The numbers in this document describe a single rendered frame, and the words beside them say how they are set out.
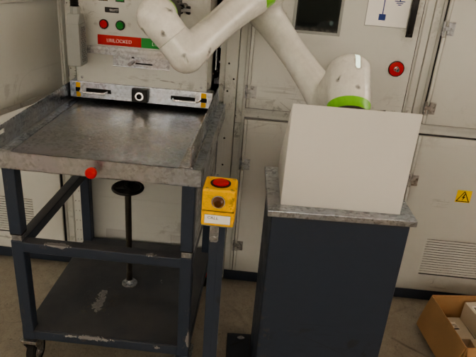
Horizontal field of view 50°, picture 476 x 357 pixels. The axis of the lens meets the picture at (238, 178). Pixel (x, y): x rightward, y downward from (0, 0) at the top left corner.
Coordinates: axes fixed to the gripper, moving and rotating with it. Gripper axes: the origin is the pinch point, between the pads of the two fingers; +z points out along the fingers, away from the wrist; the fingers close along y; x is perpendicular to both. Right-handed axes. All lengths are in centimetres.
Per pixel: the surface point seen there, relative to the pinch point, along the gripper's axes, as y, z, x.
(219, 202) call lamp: 24, -75, -35
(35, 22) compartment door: -53, 5, -11
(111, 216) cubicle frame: -31, 17, -95
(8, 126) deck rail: -42, -44, -33
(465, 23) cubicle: 102, 15, 0
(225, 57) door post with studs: 15.8, 17.8, -19.7
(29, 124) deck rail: -42, -31, -37
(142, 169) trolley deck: 0, -51, -40
